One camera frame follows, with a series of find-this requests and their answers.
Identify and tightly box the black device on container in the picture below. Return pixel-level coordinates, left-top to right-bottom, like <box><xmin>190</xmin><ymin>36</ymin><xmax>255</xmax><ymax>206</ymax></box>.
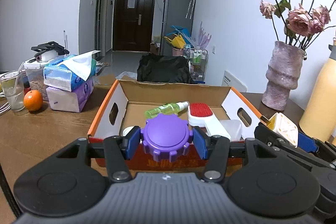
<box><xmin>31</xmin><ymin>41</ymin><xmax>70</xmax><ymax>58</ymax></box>

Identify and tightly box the yellow thermos jug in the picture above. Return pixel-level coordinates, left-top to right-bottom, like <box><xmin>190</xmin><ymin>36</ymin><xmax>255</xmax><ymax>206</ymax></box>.
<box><xmin>299</xmin><ymin>44</ymin><xmax>335</xmax><ymax>141</ymax></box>

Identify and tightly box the clear food container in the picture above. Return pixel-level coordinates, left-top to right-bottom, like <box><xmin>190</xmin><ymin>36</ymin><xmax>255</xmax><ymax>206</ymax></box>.
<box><xmin>23</xmin><ymin>59</ymin><xmax>50</xmax><ymax>101</ymax></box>

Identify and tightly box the white board on wall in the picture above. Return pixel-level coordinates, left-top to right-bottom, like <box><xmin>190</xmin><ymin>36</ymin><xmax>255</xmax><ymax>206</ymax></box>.
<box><xmin>222</xmin><ymin>71</ymin><xmax>248</xmax><ymax>93</ymax></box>

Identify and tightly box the dark entrance door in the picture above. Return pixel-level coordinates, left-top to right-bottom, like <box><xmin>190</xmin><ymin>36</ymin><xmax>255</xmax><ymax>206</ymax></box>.
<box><xmin>112</xmin><ymin>0</ymin><xmax>155</xmax><ymax>52</ymax></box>

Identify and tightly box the yellow blue bags pile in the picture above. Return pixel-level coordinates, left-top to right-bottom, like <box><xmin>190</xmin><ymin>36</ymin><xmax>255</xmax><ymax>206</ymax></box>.
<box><xmin>163</xmin><ymin>25</ymin><xmax>194</xmax><ymax>50</ymax></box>

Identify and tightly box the white plastic box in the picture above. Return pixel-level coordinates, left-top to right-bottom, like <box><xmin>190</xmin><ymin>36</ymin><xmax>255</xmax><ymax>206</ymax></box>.
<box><xmin>220</xmin><ymin>119</ymin><xmax>243</xmax><ymax>141</ymax></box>

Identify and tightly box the pink ceramic vase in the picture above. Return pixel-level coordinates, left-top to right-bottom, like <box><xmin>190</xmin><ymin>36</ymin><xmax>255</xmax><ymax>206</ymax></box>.
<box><xmin>261</xmin><ymin>41</ymin><xmax>305</xmax><ymax>111</ymax></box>

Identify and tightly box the grey refrigerator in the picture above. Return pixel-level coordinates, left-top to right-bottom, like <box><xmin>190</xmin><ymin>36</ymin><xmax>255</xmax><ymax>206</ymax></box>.
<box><xmin>159</xmin><ymin>0</ymin><xmax>193</xmax><ymax>56</ymax></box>

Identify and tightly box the wire storage cart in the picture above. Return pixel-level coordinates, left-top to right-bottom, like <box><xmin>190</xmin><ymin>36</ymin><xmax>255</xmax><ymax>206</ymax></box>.
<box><xmin>183</xmin><ymin>48</ymin><xmax>209</xmax><ymax>83</ymax></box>

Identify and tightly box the green spray bottle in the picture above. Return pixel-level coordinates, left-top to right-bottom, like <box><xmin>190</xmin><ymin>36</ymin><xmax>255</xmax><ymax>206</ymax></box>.
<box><xmin>145</xmin><ymin>101</ymin><xmax>189</xmax><ymax>119</ymax></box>

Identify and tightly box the orange fruit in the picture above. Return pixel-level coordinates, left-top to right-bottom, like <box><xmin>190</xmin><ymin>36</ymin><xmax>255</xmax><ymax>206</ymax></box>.
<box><xmin>23</xmin><ymin>90</ymin><xmax>43</xmax><ymax>112</ymax></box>

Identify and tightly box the red cardboard box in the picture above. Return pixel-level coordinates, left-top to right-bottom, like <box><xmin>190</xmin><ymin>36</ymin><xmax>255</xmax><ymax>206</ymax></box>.
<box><xmin>88</xmin><ymin>80</ymin><xmax>261</xmax><ymax>172</ymax></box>

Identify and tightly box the white red lint brush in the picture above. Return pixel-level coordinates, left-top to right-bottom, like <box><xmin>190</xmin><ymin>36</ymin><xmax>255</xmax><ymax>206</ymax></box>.
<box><xmin>188</xmin><ymin>103</ymin><xmax>231</xmax><ymax>140</ymax></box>

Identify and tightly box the purple gear lid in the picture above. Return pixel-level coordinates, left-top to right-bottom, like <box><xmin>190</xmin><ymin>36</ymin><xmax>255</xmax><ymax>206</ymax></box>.
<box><xmin>141</xmin><ymin>114</ymin><xmax>193</xmax><ymax>162</ymax></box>

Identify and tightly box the purple tissue pack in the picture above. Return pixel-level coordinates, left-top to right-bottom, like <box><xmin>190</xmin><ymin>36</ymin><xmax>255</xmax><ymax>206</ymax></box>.
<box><xmin>46</xmin><ymin>77</ymin><xmax>94</xmax><ymax>113</ymax></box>

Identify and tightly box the open cardboard box floor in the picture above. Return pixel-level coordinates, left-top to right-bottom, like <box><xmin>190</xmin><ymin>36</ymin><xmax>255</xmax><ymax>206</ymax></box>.
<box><xmin>96</xmin><ymin>72</ymin><xmax>137</xmax><ymax>85</ymax></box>

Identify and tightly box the clear glass cup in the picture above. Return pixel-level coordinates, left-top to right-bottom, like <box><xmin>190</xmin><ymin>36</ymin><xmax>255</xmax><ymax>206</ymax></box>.
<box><xmin>1</xmin><ymin>71</ymin><xmax>25</xmax><ymax>111</ymax></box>

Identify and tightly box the blue tissue pack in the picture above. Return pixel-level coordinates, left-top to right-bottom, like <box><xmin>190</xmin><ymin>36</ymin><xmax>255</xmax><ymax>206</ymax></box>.
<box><xmin>43</xmin><ymin>50</ymin><xmax>100</xmax><ymax>92</ymax></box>

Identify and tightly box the black cloth covered chair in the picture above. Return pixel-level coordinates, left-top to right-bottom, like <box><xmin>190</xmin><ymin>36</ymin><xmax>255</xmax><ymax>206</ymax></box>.
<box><xmin>137</xmin><ymin>53</ymin><xmax>195</xmax><ymax>84</ymax></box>

